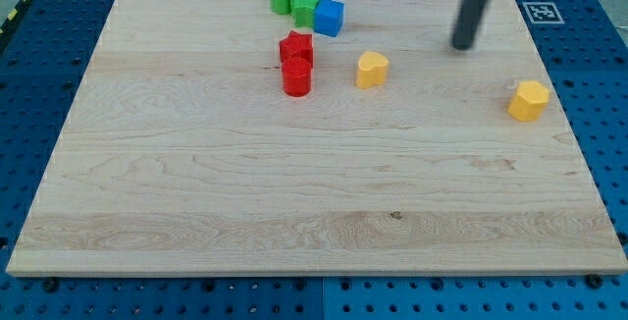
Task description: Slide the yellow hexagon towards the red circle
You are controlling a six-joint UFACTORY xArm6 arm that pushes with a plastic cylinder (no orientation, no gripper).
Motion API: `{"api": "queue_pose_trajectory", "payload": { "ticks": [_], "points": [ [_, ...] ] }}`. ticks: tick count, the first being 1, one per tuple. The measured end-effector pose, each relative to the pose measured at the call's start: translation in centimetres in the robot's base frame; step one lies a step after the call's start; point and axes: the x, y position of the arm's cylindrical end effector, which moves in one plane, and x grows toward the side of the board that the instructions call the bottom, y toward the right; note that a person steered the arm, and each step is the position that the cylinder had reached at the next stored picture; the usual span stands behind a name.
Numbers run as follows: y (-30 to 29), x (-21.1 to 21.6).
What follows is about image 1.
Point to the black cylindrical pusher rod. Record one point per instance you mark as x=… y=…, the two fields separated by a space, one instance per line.
x=467 y=23

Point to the white fiducial marker tag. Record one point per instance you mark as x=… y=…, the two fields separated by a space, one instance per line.
x=542 y=13

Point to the blue cube block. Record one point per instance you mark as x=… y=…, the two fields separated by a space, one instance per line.
x=328 y=17

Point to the red cylinder block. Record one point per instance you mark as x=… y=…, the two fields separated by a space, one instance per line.
x=296 y=74

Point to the light wooden board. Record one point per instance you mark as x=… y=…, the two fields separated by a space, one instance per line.
x=182 y=156

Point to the green star block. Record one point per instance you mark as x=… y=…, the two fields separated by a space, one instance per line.
x=303 y=11

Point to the red star block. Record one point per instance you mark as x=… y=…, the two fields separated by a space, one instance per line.
x=297 y=44

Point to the yellow heart block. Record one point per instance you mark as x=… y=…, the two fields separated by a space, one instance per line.
x=372 y=69

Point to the yellow hexagon block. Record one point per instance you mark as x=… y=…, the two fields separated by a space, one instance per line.
x=529 y=101

